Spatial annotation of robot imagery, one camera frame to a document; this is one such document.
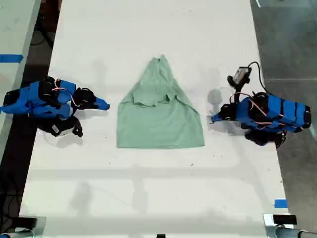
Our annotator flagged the black camera stalk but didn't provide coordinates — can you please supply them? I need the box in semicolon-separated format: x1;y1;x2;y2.
233;83;246;100

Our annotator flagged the black camera box white label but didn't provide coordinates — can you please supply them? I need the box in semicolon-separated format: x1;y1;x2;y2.
48;116;84;138

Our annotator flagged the long blue tape strip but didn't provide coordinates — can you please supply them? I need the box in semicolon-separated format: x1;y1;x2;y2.
0;54;24;63

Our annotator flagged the small black box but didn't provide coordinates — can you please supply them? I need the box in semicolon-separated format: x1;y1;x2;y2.
272;214;298;225
14;216;38;228

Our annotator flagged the pale side table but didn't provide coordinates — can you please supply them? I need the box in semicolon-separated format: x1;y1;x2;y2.
0;0;42;162

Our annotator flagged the short blue tape piece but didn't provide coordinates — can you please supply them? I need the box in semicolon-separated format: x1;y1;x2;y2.
274;198;289;209

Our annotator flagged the black camera box grey face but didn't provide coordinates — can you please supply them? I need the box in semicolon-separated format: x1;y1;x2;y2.
227;66;252;87

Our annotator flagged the pale green T-shirt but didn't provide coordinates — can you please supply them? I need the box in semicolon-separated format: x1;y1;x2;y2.
116;54;206;150

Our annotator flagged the black camera cable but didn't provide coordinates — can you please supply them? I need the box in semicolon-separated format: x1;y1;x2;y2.
247;61;273;96

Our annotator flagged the silver metal bracket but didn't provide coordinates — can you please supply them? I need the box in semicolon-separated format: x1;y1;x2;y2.
263;212;298;238

